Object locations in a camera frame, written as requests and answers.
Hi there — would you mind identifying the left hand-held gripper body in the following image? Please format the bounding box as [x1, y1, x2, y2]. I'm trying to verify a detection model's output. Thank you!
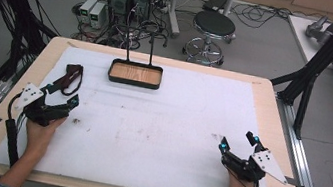
[11, 80, 74, 131]

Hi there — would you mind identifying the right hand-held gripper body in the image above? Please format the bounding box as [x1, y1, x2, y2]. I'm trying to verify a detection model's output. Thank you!
[217, 142, 294, 187]

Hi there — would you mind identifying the dark brown strap with loop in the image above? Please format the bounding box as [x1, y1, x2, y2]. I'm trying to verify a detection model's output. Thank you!
[51, 60, 86, 99]

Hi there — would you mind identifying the person's left hand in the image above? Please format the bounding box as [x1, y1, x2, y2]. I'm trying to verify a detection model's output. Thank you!
[20, 111, 67, 163]

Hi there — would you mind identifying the wooden tray with black posts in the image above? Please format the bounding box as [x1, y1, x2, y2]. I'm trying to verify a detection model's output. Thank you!
[106, 25, 170, 91]

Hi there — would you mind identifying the white foam mat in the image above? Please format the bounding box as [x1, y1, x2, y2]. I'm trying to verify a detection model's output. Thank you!
[0, 35, 291, 187]

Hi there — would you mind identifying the white bench power supply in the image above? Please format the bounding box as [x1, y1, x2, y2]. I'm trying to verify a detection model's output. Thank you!
[77, 0, 98, 25]
[86, 1, 108, 31]

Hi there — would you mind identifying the black round stool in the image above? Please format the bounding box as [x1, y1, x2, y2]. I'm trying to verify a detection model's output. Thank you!
[180, 7, 240, 70]

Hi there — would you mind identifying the grey metal table leg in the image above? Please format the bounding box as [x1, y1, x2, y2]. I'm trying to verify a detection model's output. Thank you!
[162, 0, 186, 40]

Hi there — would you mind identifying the black power adapter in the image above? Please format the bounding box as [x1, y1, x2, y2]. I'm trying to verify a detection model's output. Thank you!
[202, 0, 229, 15]

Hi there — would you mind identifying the black sleeved gripper cable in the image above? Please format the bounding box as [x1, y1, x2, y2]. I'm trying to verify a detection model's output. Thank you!
[0, 91, 31, 169]

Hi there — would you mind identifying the tangle of black floor cables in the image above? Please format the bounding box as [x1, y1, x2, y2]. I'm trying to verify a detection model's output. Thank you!
[225, 0, 328, 41]

